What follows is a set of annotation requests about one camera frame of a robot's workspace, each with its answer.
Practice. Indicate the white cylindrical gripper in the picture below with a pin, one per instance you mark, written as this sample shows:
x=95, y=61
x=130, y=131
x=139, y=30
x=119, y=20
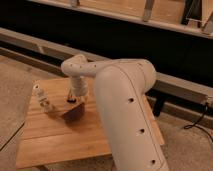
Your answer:
x=79, y=87

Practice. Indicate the dark purple ceramic bowl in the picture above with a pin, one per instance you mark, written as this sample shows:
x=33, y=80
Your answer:
x=74, y=114

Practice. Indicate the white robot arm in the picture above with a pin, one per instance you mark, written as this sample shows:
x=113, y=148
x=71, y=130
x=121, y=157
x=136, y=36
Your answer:
x=119, y=86

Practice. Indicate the dark brown small box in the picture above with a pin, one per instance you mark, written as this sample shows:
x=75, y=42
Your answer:
x=71, y=98

